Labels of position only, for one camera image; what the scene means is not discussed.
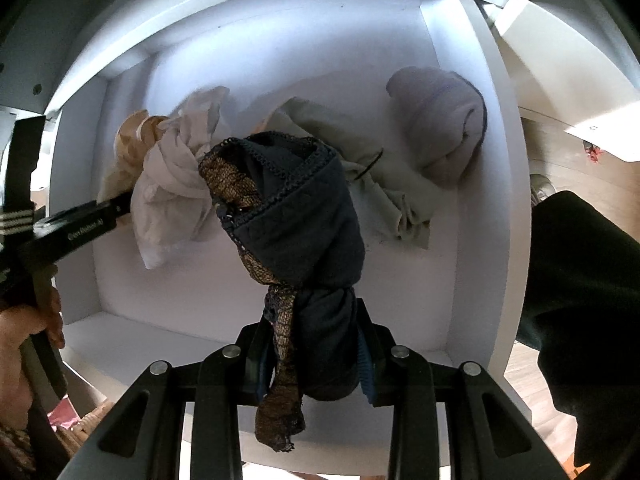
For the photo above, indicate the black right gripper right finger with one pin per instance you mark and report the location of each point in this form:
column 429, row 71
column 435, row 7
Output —
column 393, row 376

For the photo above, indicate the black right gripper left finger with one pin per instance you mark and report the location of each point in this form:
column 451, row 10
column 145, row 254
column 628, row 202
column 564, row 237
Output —
column 237, row 374

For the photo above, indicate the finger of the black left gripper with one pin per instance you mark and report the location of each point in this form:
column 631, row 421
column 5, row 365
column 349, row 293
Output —
column 57, row 236

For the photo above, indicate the cream peach garment bundle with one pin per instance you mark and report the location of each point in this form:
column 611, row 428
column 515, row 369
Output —
column 157, row 159

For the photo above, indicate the dark navy lace garment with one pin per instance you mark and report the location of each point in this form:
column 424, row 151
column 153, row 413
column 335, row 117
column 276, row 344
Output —
column 285, row 204

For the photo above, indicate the sage green cloth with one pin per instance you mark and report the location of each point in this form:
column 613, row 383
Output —
column 402, row 201

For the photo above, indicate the person's left hand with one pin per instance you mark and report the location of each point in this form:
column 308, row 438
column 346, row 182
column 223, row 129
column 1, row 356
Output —
column 31, row 335

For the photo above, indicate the pink red cloth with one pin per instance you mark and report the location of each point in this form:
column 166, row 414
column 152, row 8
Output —
column 64, row 415

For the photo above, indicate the lavender grey rolled cloth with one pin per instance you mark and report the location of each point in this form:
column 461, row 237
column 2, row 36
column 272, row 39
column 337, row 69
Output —
column 443, row 120

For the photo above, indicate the white storage drawer box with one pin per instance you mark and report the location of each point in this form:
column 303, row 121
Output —
column 86, row 65

